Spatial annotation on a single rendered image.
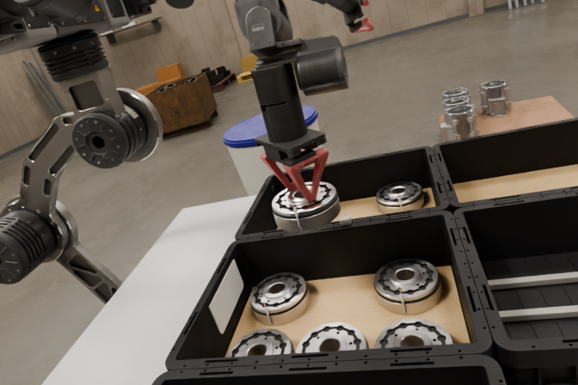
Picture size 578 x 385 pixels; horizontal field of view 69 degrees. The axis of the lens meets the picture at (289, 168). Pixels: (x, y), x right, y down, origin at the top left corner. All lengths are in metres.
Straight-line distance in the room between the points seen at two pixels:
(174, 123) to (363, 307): 5.81
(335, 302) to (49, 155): 0.93
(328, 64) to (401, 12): 9.86
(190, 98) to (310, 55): 5.72
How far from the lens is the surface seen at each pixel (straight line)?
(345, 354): 0.53
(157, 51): 11.64
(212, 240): 1.39
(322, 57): 0.56
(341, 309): 0.74
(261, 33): 0.58
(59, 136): 1.32
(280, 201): 0.66
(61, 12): 0.81
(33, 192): 1.46
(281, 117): 0.58
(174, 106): 6.34
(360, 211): 1.00
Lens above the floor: 1.30
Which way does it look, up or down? 20 degrees down
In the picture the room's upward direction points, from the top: 17 degrees counter-clockwise
